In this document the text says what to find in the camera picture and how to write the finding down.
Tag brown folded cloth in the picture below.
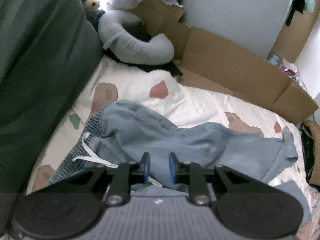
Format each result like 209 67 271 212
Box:
301 119 320 187

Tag bear print bed sheet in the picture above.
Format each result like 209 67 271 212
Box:
26 55 320 240

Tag pink white plastic packet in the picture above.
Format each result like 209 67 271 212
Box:
280 61 304 83

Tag tall cardboard box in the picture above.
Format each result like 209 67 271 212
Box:
274 5 320 63

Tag dark green quilt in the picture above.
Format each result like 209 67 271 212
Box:
0 0 104 200

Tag flat cardboard sheet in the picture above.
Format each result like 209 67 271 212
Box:
127 0 319 125

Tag blue denim pants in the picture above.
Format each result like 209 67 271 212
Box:
49 99 312 227

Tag brown teddy bear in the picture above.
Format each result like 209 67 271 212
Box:
80 0 105 27

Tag grey neck pillow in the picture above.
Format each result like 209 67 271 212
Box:
98 7 175 65

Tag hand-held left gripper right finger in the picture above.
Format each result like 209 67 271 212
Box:
169 152 275 205

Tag black hanging strap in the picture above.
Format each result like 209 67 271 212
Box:
286 0 308 27

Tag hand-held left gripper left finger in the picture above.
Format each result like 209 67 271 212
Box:
47 152 151 207

